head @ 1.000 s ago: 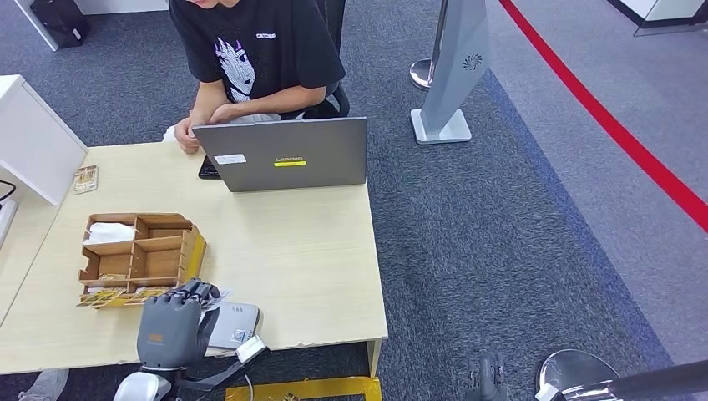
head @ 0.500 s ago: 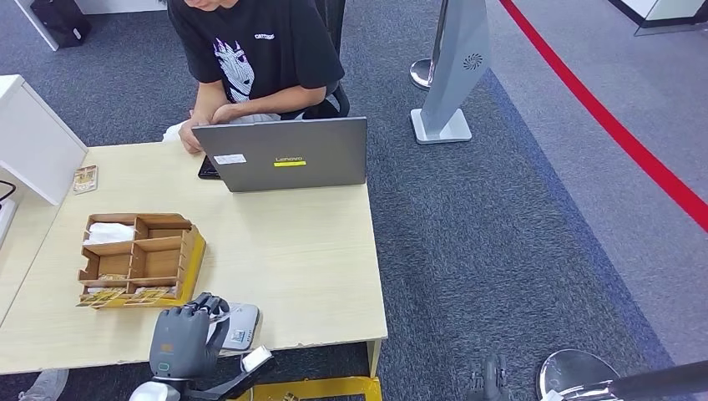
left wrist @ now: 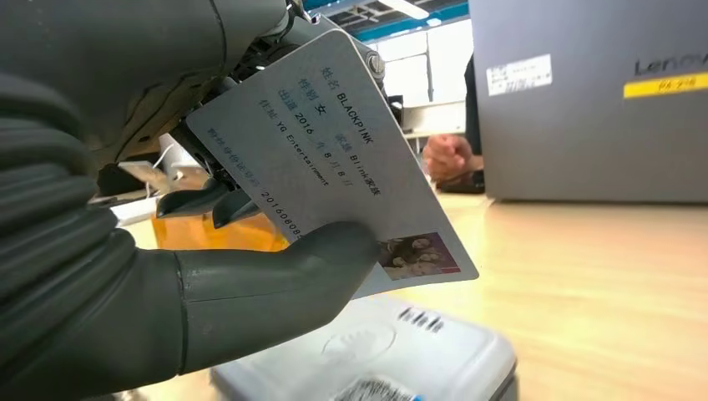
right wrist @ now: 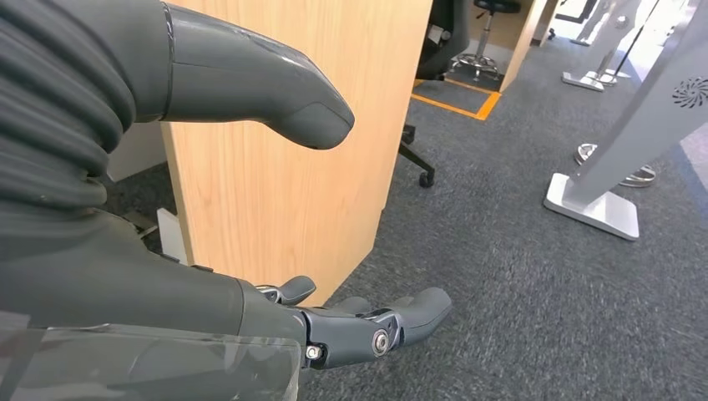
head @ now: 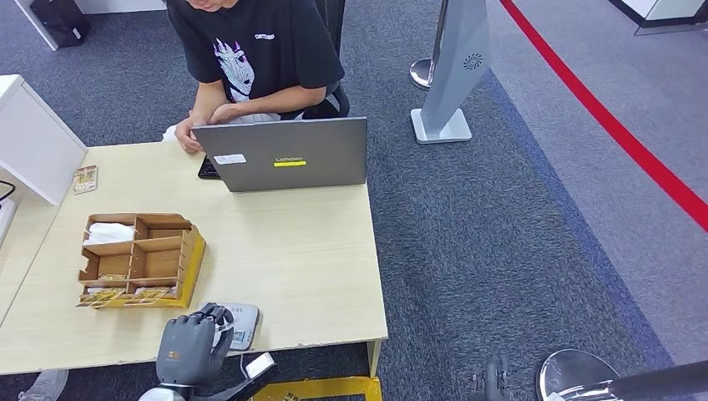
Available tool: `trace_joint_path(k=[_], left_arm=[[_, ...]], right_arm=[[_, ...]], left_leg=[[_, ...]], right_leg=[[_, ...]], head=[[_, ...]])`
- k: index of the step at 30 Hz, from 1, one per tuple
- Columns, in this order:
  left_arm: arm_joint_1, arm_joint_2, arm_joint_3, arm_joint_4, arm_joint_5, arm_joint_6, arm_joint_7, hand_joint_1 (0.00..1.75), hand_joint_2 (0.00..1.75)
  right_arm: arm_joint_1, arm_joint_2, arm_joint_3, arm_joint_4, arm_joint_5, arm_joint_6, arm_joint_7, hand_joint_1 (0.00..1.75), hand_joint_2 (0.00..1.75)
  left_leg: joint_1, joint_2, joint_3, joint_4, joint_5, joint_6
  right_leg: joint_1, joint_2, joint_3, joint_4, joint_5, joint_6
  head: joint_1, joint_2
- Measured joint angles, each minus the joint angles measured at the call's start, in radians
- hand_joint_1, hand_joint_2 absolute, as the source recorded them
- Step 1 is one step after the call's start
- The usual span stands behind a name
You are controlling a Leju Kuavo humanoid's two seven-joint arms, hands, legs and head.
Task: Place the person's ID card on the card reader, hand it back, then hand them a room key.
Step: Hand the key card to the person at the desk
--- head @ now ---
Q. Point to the yellow floor tape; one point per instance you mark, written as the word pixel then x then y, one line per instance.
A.
pixel 332 387

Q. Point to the white furniture post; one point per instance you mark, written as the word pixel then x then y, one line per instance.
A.
pixel 37 25

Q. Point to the grey laptop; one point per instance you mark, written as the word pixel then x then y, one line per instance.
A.
pixel 310 149

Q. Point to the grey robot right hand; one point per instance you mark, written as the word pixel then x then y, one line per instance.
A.
pixel 492 384

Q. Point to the white ID card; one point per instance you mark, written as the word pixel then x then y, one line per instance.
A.
pixel 225 327

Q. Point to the black office chair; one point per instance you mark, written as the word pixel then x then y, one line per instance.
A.
pixel 337 105

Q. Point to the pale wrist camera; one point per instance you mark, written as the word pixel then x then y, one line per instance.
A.
pixel 553 397
pixel 260 365

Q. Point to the small gold floor scrap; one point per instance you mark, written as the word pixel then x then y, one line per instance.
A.
pixel 289 397

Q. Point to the person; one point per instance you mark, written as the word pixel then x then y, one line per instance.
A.
pixel 276 50

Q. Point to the grey kiosk stand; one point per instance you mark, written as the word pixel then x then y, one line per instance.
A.
pixel 453 72

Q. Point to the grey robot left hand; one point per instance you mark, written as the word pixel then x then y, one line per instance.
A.
pixel 188 348

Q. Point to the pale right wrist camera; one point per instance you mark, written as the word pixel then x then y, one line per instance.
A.
pixel 553 397

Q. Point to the red floor tape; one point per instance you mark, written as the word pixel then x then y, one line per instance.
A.
pixel 608 124

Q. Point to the white desk leg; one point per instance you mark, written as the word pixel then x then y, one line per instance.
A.
pixel 375 358

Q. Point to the white furniture panel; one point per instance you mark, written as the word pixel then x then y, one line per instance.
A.
pixel 110 5

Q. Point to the person's right hand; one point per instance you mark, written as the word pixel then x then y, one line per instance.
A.
pixel 188 138

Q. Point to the person's right forearm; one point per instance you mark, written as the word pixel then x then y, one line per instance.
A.
pixel 207 99

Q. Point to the grey shoe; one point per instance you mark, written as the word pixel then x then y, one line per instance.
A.
pixel 44 384

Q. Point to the white cabinet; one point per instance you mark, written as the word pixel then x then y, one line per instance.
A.
pixel 33 138

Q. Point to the white power strip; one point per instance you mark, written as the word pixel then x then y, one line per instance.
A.
pixel 5 221

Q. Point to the black left camera bracket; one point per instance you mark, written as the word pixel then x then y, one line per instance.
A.
pixel 238 390

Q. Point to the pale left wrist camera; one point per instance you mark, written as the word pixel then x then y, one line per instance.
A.
pixel 260 365

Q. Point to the person's left hand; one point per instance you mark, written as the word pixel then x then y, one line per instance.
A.
pixel 224 113

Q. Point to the person's left forearm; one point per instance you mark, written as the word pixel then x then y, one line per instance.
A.
pixel 282 102

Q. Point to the grey card reader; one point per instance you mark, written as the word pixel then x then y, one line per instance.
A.
pixel 248 324

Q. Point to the black bag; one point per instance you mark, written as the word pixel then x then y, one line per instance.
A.
pixel 61 22

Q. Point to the gold patterned key card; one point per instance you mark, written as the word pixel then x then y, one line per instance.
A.
pixel 148 296
pixel 101 298
pixel 85 180
pixel 113 277

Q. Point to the wooden compartment organizer box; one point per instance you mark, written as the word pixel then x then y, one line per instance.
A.
pixel 157 263

